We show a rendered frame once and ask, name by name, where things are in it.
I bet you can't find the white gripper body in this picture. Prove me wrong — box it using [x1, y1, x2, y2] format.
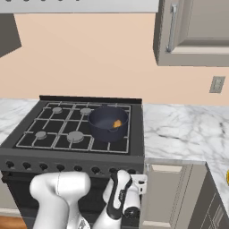
[130, 174, 148, 196]

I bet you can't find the dark blue pot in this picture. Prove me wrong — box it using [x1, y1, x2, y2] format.
[87, 105, 130, 143]

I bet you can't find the beige base cupboard door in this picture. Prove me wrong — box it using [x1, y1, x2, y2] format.
[139, 163, 193, 229]

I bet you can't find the orange food piece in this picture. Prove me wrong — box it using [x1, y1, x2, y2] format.
[112, 119, 123, 130]

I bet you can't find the dark grey gas stove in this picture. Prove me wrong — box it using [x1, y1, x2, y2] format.
[0, 95, 146, 229]

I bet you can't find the grey base cabinet front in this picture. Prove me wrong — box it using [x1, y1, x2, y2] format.
[195, 170, 229, 229]

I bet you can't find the beige base cupboard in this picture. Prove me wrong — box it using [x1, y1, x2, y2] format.
[0, 178, 22, 218]

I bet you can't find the grey range hood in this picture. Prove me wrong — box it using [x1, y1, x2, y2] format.
[0, 0, 160, 14]

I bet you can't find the grey wall socket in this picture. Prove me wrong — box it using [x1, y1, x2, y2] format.
[208, 75, 226, 94]

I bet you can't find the silver cupboard door handle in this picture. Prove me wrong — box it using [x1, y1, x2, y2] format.
[165, 3, 179, 54]

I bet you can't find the beige wall cupboard door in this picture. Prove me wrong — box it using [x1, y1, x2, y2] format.
[152, 0, 229, 67]

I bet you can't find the grey wall cupboard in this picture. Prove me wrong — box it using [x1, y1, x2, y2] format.
[0, 13, 22, 58]

